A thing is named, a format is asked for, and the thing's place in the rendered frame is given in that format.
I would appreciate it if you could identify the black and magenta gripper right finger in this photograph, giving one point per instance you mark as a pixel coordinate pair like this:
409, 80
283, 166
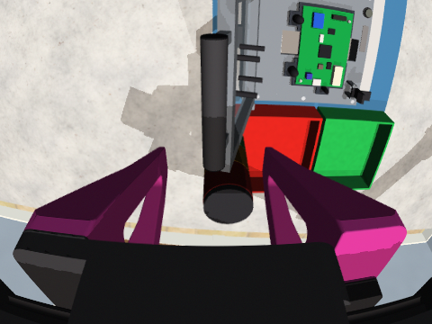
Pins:
365, 233

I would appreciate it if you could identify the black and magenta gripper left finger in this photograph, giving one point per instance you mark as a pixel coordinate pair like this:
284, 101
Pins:
100, 210

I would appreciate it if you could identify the green open-top bin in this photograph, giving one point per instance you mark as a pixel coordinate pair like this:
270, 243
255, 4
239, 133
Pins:
353, 146

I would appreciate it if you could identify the green circuit board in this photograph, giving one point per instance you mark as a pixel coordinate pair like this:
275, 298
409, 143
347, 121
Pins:
324, 44

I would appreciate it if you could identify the red bin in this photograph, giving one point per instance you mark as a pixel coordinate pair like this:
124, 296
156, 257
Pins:
291, 129

